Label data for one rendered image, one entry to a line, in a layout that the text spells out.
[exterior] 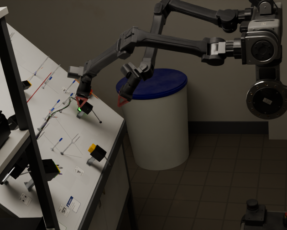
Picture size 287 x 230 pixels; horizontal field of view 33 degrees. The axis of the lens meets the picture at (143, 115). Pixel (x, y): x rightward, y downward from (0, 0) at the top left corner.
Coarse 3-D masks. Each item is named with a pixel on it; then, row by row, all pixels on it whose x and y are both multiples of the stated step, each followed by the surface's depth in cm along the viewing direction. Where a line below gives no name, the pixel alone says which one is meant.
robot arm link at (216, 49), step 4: (212, 44) 208; (216, 44) 207; (220, 44) 206; (224, 44) 205; (208, 48) 209; (212, 48) 207; (216, 48) 207; (220, 48) 205; (224, 48) 205; (208, 52) 208; (212, 52) 207; (216, 52) 206; (220, 52) 204; (224, 52) 204; (224, 56) 207
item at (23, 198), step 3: (21, 195) 195; (24, 195) 196; (21, 198) 194; (24, 198) 195; (27, 198) 196; (30, 198) 197; (21, 201) 193; (24, 201) 194; (27, 201) 195; (30, 201) 196; (27, 204) 194
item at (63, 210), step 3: (60, 207) 205; (63, 207) 207; (66, 207) 208; (57, 210) 203; (60, 210) 204; (63, 210) 205; (66, 210) 206; (69, 210) 208; (63, 213) 204; (66, 213) 205; (66, 216) 204
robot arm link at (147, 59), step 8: (160, 8) 260; (160, 16) 260; (152, 24) 260; (160, 24) 259; (152, 32) 257; (160, 32) 258; (152, 48) 252; (144, 56) 251; (152, 56) 250; (152, 64) 250; (144, 72) 246; (152, 72) 250
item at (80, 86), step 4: (80, 80) 251; (80, 84) 251; (84, 84) 250; (88, 84) 250; (80, 88) 251; (84, 88) 251; (88, 88) 252; (76, 92) 250; (80, 92) 250; (84, 92) 251; (88, 92) 252; (88, 96) 251
